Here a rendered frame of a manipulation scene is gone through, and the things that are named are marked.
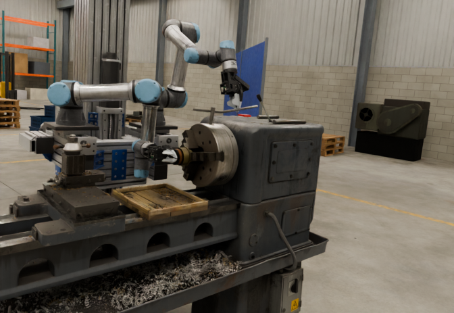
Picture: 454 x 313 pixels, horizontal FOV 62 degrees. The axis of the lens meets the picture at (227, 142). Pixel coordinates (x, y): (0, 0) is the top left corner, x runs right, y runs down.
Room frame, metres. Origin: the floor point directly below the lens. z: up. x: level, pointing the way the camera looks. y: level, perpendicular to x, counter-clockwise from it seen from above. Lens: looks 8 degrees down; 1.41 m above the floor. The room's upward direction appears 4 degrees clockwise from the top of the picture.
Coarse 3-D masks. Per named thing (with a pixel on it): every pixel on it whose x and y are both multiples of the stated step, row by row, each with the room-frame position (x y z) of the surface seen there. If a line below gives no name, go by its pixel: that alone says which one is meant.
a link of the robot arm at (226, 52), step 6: (222, 42) 1.95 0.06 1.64; (228, 42) 1.94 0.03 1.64; (222, 48) 1.94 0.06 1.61; (228, 48) 1.93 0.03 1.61; (234, 48) 1.96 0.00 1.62; (222, 54) 1.94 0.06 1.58; (228, 54) 1.92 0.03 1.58; (234, 54) 1.94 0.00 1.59; (222, 60) 1.94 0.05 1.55; (228, 60) 1.92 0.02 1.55; (234, 60) 1.93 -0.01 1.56
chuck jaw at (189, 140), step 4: (184, 132) 1.86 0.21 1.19; (188, 132) 1.86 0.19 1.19; (192, 132) 1.87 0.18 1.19; (184, 136) 1.86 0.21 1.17; (188, 136) 1.84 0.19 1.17; (192, 136) 1.86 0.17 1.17; (184, 140) 1.82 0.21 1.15; (188, 140) 1.83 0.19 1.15; (192, 140) 1.84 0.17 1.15; (184, 144) 1.80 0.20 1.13; (188, 144) 1.81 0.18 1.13; (192, 144) 1.83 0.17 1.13; (196, 144) 1.84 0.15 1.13; (188, 148) 1.80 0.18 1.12; (192, 148) 1.81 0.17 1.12; (196, 148) 1.83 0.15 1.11; (200, 148) 1.86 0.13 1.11
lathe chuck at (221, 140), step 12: (204, 132) 1.81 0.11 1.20; (216, 132) 1.78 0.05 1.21; (204, 144) 1.80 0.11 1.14; (216, 144) 1.73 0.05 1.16; (228, 144) 1.77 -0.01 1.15; (228, 156) 1.75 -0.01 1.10; (204, 168) 1.80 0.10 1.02; (216, 168) 1.72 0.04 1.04; (228, 168) 1.76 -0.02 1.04; (204, 180) 1.79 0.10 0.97; (216, 180) 1.76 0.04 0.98
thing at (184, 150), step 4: (180, 148) 1.75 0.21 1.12; (184, 148) 1.76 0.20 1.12; (176, 152) 1.72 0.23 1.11; (180, 152) 1.73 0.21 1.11; (184, 152) 1.74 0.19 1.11; (188, 152) 1.75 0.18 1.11; (172, 156) 1.76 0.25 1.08; (180, 156) 1.72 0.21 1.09; (184, 156) 1.73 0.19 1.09; (188, 156) 1.74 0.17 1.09; (176, 160) 1.72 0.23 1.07; (180, 160) 1.72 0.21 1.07; (184, 160) 1.73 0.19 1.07; (188, 160) 1.75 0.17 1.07; (176, 164) 1.73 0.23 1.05; (180, 164) 1.74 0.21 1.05; (184, 164) 1.75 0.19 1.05
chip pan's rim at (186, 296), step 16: (320, 240) 2.14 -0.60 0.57; (288, 256) 1.87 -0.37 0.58; (304, 256) 1.97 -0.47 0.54; (240, 272) 1.64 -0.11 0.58; (256, 272) 1.72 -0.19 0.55; (192, 288) 1.45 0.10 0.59; (208, 288) 1.52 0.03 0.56; (224, 288) 1.59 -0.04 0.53; (144, 304) 1.31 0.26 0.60; (160, 304) 1.37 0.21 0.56; (176, 304) 1.42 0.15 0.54
